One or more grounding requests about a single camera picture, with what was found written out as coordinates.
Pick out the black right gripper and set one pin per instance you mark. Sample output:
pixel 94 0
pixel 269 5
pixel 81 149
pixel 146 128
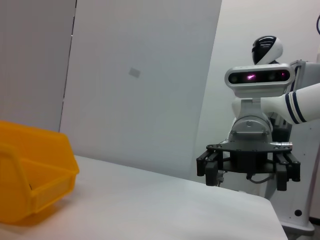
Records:
pixel 245 160

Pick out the white robot torso column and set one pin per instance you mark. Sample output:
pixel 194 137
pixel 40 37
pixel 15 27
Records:
pixel 300 175

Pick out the black white robot head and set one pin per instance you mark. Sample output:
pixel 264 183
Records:
pixel 265 50

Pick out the yellow plastic storage bin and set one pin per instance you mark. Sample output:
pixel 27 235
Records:
pixel 37 175

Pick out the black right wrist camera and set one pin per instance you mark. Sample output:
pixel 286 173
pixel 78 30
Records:
pixel 260 77

